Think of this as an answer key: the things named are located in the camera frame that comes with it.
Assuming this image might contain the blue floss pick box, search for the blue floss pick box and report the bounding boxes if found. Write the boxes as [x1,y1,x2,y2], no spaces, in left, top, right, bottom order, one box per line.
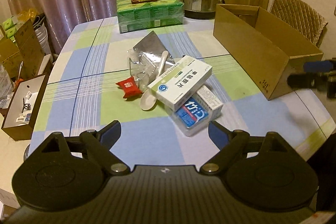
[170,85,223,137]

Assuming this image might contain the red candy packet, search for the red candy packet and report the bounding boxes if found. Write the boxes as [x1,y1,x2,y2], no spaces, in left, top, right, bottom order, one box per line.
[116,76,142,99]

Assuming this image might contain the white plastic spoon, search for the white plastic spoon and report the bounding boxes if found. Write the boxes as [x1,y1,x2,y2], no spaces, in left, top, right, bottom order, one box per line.
[139,51,169,111]

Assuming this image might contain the white medicine box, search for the white medicine box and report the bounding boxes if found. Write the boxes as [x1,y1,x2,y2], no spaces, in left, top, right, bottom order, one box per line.
[154,55,213,111]

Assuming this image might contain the clear plastic hook bag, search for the clear plastic hook bag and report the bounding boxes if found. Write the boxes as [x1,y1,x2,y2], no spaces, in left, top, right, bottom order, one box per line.
[127,49,151,93]

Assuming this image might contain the silver foil tea bag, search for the silver foil tea bag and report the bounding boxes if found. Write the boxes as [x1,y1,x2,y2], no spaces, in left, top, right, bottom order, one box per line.
[131,31,167,82]

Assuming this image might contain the brown cardboard box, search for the brown cardboard box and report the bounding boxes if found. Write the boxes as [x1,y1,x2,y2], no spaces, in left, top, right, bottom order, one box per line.
[213,4,323,100]

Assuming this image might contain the quilted chair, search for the quilted chair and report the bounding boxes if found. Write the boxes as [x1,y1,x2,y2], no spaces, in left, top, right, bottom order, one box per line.
[270,0,328,48]

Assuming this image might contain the open brown shoebox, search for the open brown shoebox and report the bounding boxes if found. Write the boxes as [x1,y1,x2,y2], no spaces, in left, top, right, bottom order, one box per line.
[1,74,49,141]

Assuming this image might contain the checked tablecloth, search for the checked tablecloth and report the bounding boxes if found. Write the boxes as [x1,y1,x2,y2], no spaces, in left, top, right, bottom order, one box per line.
[30,17,335,166]

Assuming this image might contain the green tissue pack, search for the green tissue pack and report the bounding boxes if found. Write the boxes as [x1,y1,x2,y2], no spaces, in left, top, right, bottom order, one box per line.
[116,0,185,33]

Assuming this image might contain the cardboard boxes by wall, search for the cardboard boxes by wall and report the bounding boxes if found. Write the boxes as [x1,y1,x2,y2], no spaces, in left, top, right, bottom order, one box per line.
[1,14,53,79]

